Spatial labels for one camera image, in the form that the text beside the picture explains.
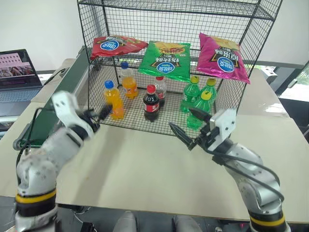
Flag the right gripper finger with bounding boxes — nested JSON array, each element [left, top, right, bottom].
[[188, 107, 212, 123], [168, 122, 197, 151]]

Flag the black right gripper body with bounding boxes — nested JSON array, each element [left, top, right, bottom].
[[192, 122, 221, 152]]

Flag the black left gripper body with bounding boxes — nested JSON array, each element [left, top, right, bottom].
[[79, 113, 101, 133]]

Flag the green conveyor belt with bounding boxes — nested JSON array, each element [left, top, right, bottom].
[[13, 45, 90, 151]]

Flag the green soda bottle yellow cap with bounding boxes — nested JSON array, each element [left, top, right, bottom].
[[180, 75, 201, 114], [186, 91, 213, 131], [200, 78, 218, 112]]

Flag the orange soda bottle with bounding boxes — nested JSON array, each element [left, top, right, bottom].
[[103, 80, 125, 120], [120, 61, 139, 100]]

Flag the cola bottle red cap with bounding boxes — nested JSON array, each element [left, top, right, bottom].
[[143, 84, 161, 122], [154, 75, 168, 108]]

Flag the pink chips bag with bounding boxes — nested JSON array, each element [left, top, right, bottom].
[[196, 32, 251, 85]]

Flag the green chips bag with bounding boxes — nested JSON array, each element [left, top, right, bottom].
[[137, 40, 192, 82]]

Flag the red chips bag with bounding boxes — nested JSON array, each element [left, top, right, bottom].
[[89, 35, 149, 61]]

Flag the grey open laptop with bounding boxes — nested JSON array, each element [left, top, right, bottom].
[[0, 48, 44, 117]]

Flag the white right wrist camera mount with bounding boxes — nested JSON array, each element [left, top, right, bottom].
[[208, 108, 239, 151]]

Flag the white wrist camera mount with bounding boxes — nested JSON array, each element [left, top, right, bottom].
[[51, 90, 79, 128], [208, 108, 239, 151]]

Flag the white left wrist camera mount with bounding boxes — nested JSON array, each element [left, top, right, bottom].
[[51, 90, 79, 128]]

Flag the black cable on side table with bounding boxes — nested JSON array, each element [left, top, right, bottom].
[[42, 68, 67, 86]]

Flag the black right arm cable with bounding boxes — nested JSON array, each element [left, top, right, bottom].
[[211, 154, 285, 206]]

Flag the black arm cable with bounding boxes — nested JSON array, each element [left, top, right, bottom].
[[16, 107, 50, 167], [211, 154, 285, 206]]

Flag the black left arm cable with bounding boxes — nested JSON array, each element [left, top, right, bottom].
[[16, 107, 50, 167]]

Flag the dark window frame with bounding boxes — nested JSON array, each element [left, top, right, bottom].
[[251, 57, 309, 98]]

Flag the black wire mesh rack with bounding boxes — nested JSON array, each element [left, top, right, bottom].
[[76, 0, 283, 139]]

